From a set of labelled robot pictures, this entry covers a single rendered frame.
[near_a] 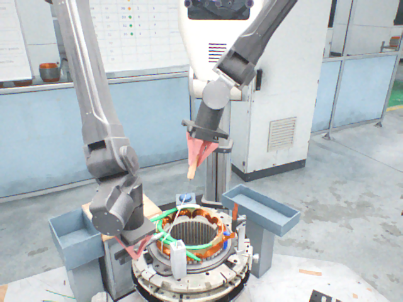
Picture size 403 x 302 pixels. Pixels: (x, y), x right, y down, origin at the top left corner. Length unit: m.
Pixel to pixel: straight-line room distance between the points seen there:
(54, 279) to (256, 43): 1.06
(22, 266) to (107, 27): 1.90
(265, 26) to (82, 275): 0.87
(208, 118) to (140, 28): 2.28
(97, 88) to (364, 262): 2.34
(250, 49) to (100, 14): 2.26
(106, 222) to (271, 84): 2.61
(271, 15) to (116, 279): 0.90
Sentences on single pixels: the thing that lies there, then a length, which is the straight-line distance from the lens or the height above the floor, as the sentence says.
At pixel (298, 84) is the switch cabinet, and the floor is 0.96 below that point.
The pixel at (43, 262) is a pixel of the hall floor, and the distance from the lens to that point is 2.67.
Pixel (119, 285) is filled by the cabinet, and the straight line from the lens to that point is 1.18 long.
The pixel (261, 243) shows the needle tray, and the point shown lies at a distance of 1.14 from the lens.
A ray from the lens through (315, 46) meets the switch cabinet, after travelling 3.30.
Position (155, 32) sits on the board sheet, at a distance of 2.99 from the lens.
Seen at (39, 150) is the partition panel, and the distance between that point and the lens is 3.10.
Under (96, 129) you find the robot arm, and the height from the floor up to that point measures 1.47.
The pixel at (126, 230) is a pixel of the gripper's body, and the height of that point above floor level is 1.26.
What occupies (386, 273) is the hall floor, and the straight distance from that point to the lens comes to 2.65.
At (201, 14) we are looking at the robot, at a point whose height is 1.64.
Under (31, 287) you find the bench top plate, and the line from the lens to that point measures 1.35.
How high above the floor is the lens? 1.68
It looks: 26 degrees down
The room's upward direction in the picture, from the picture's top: straight up
